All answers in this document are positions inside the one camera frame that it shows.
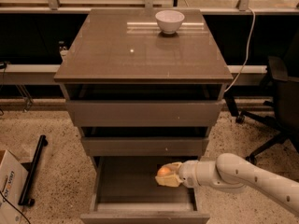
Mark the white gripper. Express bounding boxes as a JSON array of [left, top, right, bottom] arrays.
[[155, 161, 199, 188]]

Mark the orange fruit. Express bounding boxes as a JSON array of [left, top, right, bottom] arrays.
[[157, 166, 171, 177]]

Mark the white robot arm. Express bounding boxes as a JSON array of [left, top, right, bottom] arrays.
[[155, 153, 299, 217]]

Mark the bottom grey drawer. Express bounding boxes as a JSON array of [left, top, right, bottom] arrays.
[[81, 156, 209, 224]]

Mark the grey drawer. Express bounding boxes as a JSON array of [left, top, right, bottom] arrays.
[[65, 100, 222, 127], [81, 127, 208, 156], [81, 156, 209, 224]]

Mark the middle grey drawer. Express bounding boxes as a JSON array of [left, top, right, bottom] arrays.
[[81, 127, 208, 156]]

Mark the grey drawer cabinet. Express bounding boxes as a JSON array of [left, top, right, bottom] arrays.
[[53, 8, 235, 174]]

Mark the top grey drawer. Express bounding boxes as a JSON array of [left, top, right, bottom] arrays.
[[65, 100, 222, 127]]

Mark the black office chair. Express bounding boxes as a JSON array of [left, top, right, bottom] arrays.
[[223, 28, 299, 168]]

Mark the black metal bar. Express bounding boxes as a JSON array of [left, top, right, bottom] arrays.
[[18, 134, 48, 206]]

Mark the white ceramic bowl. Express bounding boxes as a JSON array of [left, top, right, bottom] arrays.
[[155, 10, 185, 34]]

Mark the white cardboard box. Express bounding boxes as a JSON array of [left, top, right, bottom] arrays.
[[0, 149, 28, 224]]

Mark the small clear bottle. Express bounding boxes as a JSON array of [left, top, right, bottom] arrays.
[[59, 41, 68, 60]]

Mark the black cable on box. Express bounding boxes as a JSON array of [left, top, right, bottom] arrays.
[[0, 187, 35, 224]]

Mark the white cable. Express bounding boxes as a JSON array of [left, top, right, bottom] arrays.
[[223, 7, 257, 93]]

